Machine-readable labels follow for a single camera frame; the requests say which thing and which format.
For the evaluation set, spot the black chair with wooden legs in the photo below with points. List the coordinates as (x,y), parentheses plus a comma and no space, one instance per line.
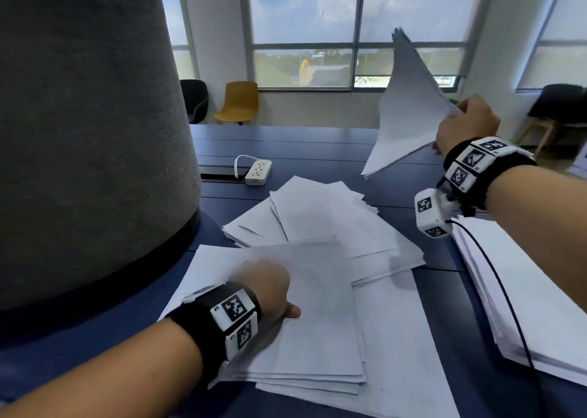
(559,103)

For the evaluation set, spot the yellow chair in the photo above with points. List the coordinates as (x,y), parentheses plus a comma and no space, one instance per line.
(238,101)

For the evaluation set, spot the dark green chair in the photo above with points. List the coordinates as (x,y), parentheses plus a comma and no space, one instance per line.
(195,101)

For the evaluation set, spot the large framed window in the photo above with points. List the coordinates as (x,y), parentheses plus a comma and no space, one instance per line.
(302,9)

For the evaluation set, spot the aligned white paper stack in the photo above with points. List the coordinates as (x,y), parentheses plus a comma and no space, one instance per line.
(550,312)

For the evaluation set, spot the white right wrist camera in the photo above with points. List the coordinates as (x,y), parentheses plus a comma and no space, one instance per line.
(433,216)

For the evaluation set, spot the person's right forearm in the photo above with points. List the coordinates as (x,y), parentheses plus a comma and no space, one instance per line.
(541,220)

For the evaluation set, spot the person's right hand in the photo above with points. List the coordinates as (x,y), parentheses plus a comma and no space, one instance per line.
(472,122)

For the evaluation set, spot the window with white blind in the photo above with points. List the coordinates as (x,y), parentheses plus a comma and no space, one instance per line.
(564,32)

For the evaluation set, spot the right wristband with marker tiles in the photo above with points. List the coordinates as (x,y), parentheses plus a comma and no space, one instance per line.
(472,161)

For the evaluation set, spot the narrow window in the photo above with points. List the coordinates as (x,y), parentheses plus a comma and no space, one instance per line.
(181,60)

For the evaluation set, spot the pile of white papers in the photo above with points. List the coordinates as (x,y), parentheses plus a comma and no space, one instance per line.
(330,211)

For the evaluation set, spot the grey felt pillar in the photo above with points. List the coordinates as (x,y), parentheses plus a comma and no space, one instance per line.
(82,133)

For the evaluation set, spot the white banner stand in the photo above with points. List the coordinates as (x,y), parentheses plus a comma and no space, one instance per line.
(580,161)

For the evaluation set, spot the thin curled white paper sheaf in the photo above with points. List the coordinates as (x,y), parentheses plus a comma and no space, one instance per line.
(408,110)

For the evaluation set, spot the white power strip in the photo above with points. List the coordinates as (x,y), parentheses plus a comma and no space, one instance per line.
(257,172)

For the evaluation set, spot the person's left hand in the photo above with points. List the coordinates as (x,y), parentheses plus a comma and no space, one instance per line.
(270,289)

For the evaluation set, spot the person's left forearm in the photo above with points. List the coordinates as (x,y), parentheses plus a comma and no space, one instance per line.
(114,376)

